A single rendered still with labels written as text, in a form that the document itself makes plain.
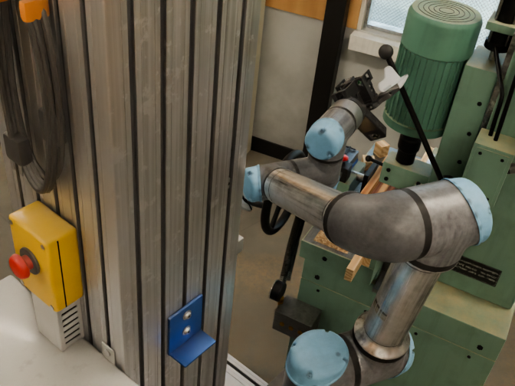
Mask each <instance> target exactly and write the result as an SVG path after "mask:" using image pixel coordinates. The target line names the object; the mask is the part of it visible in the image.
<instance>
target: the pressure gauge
mask: <svg viewBox="0 0 515 386"><path fill-rule="evenodd" d="M286 288H287V284H286V283H284V282H282V281H280V280H275V281H274V283H273V285H272V287H271V290H270V292H269V299H272V300H274V301H276V302H278V305H279V304H283V303H284V297H283V295H284V293H285V290H286Z"/></svg>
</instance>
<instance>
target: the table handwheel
mask: <svg viewBox="0 0 515 386"><path fill-rule="evenodd" d="M304 157H306V156H305V154H304V153H303V152H302V151H301V150H299V149H295V150H293V151H291V152H290V153H288V154H287V155H286V156H285V157H284V159H283V160H282V161H287V160H291V159H299V158H304ZM272 204H273V203H272V202H271V201H268V200H265V201H264V202H263V205H262V209H261V228H262V230H263V232H264V233H265V234H267V235H273V234H276V233H277V232H278V231H279V230H280V229H281V228H282V227H283V226H284V225H285V224H286V222H287V220H288V219H289V217H290V215H291V213H290V212H289V211H286V210H284V211H283V213H282V214H281V216H280V217H279V218H278V220H277V217H278V215H279V213H280V210H281V207H279V206H277V207H276V209H275V212H274V215H273V217H272V219H271V222H270V214H271V207H272Z"/></svg>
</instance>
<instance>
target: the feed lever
mask: <svg viewBox="0 0 515 386"><path fill-rule="evenodd" d="M393 52H394V51H393V48H392V46H391V45H389V44H384V45H382V46H381V47H380V48H379V56H380V57H381V58H382V59H384V60H386V61H387V63H388V65H389V66H391V67H392V68H393V69H394V71H395V72H396V73H397V74H398V75H399V73H398V71H397V69H396V67H395V64H394V62H393V59H392V55H393ZM399 91H400V94H401V95H402V98H403V100H404V102H405V105H406V107H407V109H408V112H409V114H410V117H411V118H412V121H413V123H414V125H415V128H416V130H417V132H418V135H419V137H420V140H421V141H422V144H423V146H424V148H425V151H426V153H427V155H428V158H429V160H430V163H431V165H432V167H433V169H434V171H435V174H436V176H437V178H438V179H437V181H440V180H442V179H443V178H454V177H452V176H450V175H442V173H441V170H440V168H439V167H438V163H437V162H436V159H435V157H434V154H433V152H432V150H431V147H430V145H429V144H428V140H427V139H426V136H425V134H424V131H423V129H422V126H421V124H420V122H419V120H418V117H417V115H416V113H415V110H414V108H413V106H412V103H411V101H410V99H409V97H408V94H407V92H406V90H405V87H404V85H403V86H402V88H400V90H399Z"/></svg>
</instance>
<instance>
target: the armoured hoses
mask: <svg viewBox="0 0 515 386"><path fill-rule="evenodd" d="M304 223H305V221H304V220H302V219H301V218H299V217H297V216H296V215H295V218H294V222H293V226H292V229H291V232H290V236H289V240H288V243H287V249H286V252H285V256H284V262H283V265H282V271H281V273H280V279H279V280H280V281H282V282H284V283H286V282H287V280H289V281H290V279H291V275H292V272H293V268H294V263H295V262H294V261H295V259H296V258H295V257H296V255H297V248H298V247H299V246H298V245H299V241H300V236H301V234H302V231H303V226H304Z"/></svg>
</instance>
